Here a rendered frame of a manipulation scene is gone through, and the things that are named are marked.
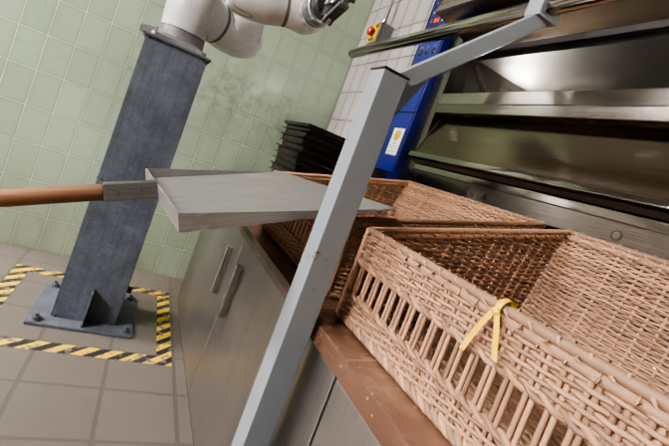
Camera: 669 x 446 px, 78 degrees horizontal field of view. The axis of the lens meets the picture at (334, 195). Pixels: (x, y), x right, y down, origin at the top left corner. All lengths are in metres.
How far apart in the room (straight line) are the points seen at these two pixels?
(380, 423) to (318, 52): 1.99
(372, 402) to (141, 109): 1.24
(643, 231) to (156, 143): 1.36
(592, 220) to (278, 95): 1.61
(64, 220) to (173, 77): 0.98
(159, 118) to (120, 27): 0.71
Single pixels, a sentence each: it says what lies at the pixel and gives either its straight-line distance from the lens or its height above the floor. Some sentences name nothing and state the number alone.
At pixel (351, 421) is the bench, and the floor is 0.53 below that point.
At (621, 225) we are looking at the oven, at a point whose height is 0.89.
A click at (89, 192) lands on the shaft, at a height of 0.61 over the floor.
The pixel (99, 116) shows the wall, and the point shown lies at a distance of 2.14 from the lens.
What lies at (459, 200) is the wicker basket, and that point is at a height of 0.84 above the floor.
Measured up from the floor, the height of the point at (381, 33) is 1.46.
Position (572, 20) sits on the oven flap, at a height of 1.37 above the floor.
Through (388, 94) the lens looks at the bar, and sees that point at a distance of 0.59.
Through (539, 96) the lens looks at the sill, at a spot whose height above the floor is 1.16.
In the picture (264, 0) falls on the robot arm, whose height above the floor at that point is 1.16.
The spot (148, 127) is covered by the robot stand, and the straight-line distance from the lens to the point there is 1.53.
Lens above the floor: 0.80
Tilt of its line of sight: 3 degrees down
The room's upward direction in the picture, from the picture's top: 21 degrees clockwise
